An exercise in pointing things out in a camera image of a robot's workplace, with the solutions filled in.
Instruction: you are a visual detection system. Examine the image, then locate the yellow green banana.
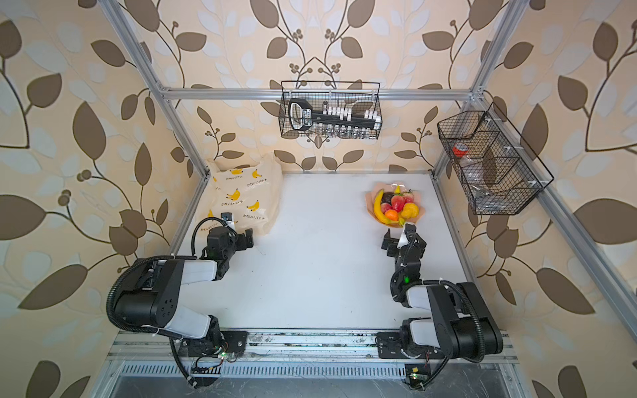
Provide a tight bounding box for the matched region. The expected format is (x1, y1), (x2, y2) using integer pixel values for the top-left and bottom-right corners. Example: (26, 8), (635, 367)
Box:
(373, 189), (393, 225)

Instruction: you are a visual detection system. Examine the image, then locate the banana print plastic bag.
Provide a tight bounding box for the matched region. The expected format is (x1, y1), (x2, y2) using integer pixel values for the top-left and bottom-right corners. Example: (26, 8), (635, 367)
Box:
(199, 154), (283, 235)

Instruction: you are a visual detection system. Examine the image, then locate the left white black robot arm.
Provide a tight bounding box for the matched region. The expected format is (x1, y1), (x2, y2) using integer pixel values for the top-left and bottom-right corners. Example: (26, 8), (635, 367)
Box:
(106, 212), (255, 358)

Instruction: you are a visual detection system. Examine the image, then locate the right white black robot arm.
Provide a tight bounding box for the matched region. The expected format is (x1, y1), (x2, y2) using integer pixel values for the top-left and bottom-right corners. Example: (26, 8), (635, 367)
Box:
(376, 223), (504, 363)

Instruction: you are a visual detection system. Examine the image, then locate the orange tangerine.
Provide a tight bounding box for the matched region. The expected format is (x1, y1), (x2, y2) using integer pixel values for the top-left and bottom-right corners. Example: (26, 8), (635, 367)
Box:
(384, 209), (399, 222)

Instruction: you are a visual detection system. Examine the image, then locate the dark brown fig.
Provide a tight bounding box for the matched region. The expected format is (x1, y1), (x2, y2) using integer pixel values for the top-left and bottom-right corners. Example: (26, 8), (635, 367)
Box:
(382, 192), (394, 204)

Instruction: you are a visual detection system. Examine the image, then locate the clear bottle red cap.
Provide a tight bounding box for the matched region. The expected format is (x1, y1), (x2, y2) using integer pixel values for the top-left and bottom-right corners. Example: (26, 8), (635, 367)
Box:
(452, 142), (498, 198)

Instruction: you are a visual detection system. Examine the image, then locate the black white tool set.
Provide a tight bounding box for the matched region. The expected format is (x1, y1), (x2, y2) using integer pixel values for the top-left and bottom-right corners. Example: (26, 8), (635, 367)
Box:
(287, 99), (383, 132)

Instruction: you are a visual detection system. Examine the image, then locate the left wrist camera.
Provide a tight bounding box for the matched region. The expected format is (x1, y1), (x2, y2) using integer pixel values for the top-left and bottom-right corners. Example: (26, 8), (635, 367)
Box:
(221, 212), (234, 225)

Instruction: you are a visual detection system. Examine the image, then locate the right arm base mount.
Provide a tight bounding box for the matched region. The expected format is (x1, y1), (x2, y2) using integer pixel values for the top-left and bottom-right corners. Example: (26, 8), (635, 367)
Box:
(374, 332), (445, 361)

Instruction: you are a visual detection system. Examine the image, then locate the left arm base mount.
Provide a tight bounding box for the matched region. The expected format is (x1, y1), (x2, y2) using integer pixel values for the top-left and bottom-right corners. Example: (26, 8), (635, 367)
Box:
(178, 330), (249, 358)

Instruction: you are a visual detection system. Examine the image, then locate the black wire basket right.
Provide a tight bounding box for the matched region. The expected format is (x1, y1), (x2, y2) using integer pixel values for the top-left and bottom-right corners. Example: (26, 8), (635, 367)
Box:
(437, 103), (554, 216)

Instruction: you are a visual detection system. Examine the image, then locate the black wire basket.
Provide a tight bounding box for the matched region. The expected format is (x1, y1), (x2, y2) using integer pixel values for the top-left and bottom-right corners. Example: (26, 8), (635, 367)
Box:
(437, 103), (554, 216)
(277, 80), (383, 140)

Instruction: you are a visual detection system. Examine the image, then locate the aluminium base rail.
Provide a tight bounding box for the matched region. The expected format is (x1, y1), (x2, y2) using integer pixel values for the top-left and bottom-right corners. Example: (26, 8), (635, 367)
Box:
(106, 327), (519, 364)

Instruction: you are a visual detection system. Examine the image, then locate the black wire basket centre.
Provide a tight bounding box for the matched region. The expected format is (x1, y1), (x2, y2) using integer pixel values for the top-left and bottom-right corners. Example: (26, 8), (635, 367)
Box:
(277, 80), (383, 140)

